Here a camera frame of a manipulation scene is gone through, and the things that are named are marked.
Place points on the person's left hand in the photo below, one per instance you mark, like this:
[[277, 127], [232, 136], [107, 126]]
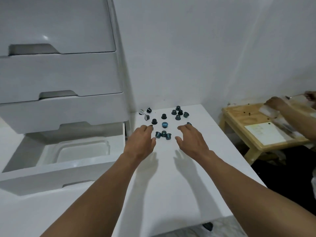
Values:
[[139, 143]]

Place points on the person's right hand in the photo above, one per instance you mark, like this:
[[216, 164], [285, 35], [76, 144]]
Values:
[[195, 143]]

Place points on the person's left thumb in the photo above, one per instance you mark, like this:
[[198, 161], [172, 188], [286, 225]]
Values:
[[154, 143]]

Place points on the person's right thumb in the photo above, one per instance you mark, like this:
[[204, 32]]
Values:
[[178, 140]]

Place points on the another person's forearm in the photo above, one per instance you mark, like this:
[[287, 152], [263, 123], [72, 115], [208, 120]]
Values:
[[300, 120]]

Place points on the person's right forearm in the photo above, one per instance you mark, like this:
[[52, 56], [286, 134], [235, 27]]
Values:
[[246, 194]]

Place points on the person's left forearm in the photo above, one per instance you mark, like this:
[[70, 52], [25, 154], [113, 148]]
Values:
[[98, 194]]

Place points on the bright blue lid capsule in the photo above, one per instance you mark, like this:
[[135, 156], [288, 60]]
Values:
[[165, 124]]

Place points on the group of dark coffee capsules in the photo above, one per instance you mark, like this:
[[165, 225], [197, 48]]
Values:
[[164, 116]]

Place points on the small wooden table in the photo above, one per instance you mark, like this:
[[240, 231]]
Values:
[[237, 115]]

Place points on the white plastic tray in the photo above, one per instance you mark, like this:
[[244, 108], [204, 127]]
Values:
[[79, 151]]

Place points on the white paper sheet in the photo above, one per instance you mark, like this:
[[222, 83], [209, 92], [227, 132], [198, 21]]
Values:
[[265, 133]]

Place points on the small dark object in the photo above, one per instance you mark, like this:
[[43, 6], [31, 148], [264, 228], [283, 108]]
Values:
[[207, 226]]

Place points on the clear plastic bag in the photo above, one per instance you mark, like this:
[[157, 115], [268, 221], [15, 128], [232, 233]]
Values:
[[284, 120]]

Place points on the white open cabinet drawer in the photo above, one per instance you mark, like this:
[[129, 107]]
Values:
[[49, 175]]

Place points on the metal spoon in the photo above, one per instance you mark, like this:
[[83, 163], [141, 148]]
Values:
[[295, 96]]

